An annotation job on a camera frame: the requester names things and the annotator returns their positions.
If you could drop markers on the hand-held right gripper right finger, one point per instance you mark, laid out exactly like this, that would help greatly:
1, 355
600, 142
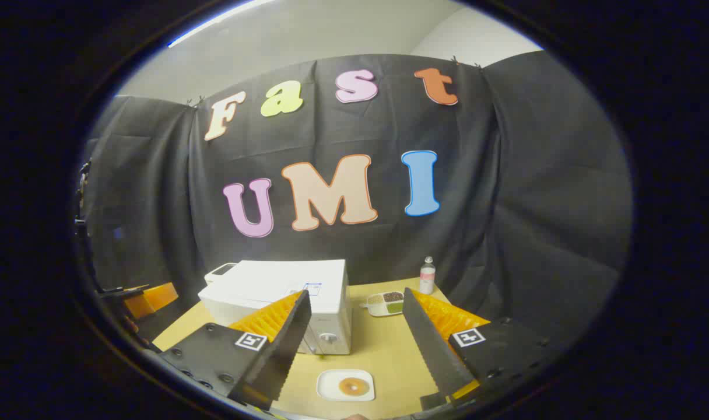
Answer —
433, 350

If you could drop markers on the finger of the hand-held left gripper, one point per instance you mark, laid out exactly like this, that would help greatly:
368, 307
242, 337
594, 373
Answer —
153, 298

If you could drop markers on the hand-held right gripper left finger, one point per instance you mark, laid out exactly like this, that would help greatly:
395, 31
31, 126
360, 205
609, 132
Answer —
278, 356

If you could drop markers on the white microwave oven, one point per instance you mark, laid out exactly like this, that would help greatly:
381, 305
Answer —
273, 280

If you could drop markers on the white square plate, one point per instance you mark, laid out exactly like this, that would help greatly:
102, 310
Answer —
328, 379

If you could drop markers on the white divided dish of beans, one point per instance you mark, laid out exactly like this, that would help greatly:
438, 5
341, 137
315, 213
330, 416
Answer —
383, 306

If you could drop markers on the clear bottle with pink label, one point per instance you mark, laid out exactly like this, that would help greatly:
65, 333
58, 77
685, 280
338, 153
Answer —
427, 280

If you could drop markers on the black backdrop cloth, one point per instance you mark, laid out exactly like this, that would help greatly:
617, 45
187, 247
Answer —
506, 204

